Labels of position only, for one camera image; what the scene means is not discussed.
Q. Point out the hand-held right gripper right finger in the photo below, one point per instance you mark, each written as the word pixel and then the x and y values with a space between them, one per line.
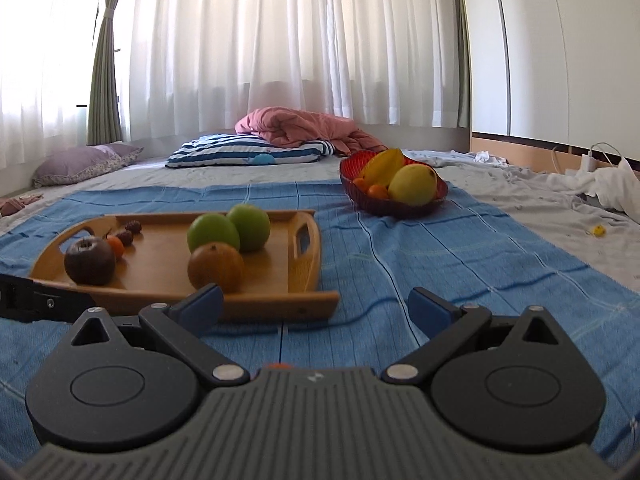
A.
pixel 427 313

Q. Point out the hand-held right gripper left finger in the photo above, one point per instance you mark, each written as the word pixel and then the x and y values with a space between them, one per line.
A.
pixel 200 311

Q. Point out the wooden tray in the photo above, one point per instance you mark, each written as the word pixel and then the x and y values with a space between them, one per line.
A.
pixel 160 265

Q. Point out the green apple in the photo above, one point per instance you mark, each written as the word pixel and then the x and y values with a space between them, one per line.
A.
pixel 252 225
pixel 210 232

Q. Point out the orange mandarin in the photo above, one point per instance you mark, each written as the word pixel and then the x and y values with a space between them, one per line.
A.
pixel 277 366

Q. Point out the small mandarin with stem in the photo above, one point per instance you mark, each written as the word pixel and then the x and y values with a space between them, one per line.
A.
pixel 116 248

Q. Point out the red date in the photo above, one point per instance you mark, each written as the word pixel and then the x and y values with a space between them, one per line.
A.
pixel 133 226
pixel 125 238

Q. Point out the brown round pear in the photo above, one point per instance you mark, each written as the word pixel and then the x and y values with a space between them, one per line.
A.
pixel 216 267

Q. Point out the blue blanket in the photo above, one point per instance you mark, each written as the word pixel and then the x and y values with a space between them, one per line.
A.
pixel 475 270

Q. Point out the dark red apple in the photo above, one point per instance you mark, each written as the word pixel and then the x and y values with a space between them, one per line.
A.
pixel 90 262

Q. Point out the pink brown cloth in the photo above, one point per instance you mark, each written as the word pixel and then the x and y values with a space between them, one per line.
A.
pixel 17 205

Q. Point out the red fruit bowl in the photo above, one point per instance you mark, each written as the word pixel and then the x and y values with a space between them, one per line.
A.
pixel 390 208

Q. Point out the yellow mango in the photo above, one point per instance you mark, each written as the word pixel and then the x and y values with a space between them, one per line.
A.
pixel 412 185

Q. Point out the small orange kumquat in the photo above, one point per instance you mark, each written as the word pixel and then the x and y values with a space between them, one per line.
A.
pixel 360 182
pixel 378 191

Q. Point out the purple pillow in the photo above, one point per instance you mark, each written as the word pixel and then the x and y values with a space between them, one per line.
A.
pixel 85 162

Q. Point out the yellow starfruit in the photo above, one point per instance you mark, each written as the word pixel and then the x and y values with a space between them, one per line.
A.
pixel 382 165

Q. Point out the blue white striped pillow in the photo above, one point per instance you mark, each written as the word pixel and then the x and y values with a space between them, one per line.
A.
pixel 225 152

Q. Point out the small blue toy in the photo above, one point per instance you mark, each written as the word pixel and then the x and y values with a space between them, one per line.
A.
pixel 262 159

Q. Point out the small white cloth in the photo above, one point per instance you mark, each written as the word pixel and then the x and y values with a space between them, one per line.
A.
pixel 490 158

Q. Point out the small yellow toy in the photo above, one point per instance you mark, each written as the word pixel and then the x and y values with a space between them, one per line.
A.
pixel 597 230

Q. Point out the pink quilt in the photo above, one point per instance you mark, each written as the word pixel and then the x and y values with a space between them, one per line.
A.
pixel 300 127

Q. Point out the green curtain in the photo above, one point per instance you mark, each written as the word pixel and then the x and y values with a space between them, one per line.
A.
pixel 105 100

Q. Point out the pile of white clothes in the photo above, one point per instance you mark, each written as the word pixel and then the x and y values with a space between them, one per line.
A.
pixel 610 185

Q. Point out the narrow white sheer curtain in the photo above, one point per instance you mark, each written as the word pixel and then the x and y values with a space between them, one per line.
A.
pixel 40 60

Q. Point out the wide white sheer curtain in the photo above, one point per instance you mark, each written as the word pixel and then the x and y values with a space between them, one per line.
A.
pixel 300 35

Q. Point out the white wardrobe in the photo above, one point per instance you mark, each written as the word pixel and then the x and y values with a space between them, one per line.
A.
pixel 565 50

